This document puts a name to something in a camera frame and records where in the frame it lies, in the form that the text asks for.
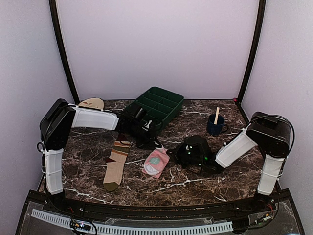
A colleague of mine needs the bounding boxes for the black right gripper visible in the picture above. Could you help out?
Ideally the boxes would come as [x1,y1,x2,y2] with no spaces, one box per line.
[167,142,204,169]

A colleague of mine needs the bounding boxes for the green compartment tray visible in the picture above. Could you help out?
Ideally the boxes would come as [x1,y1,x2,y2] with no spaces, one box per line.
[124,87,184,134]

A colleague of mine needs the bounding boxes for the pink patterned sock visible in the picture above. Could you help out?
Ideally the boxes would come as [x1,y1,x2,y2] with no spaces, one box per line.
[142,147,170,179]

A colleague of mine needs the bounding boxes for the beige striped sock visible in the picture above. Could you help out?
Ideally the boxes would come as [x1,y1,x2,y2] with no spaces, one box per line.
[103,134,132,192]

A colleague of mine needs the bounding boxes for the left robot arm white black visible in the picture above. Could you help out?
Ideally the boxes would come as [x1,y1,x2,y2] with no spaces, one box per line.
[37,99,163,213]

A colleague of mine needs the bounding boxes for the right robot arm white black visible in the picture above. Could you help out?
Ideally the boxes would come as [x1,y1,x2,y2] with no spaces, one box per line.
[166,112,295,212]

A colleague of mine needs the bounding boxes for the dark blue mug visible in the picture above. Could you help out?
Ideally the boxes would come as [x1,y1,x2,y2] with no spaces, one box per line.
[206,114,229,136]

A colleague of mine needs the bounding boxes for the round beige floral coaster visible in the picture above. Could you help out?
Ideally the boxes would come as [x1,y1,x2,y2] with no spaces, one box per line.
[78,97,105,110]

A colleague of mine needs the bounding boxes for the wooden stick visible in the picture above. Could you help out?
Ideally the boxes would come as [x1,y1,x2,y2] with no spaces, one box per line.
[214,107,220,125]

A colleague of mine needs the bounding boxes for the small circuit board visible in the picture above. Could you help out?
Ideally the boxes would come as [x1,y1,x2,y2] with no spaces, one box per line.
[70,220,91,231]

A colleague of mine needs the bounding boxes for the black front rail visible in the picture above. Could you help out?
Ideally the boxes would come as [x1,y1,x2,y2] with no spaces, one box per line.
[55,197,254,220]

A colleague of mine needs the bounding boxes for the white slotted cable duct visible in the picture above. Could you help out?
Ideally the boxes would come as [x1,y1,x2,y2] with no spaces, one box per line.
[31,209,233,235]

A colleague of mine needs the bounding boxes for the left black frame post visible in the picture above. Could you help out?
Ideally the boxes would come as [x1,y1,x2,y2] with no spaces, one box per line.
[48,0,80,104]

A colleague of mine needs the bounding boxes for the black frame post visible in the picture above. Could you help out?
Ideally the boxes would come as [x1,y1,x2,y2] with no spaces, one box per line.
[236,0,267,106]
[48,0,80,104]

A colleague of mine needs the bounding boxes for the right black frame post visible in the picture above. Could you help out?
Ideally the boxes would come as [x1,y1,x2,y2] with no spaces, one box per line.
[236,0,267,106]

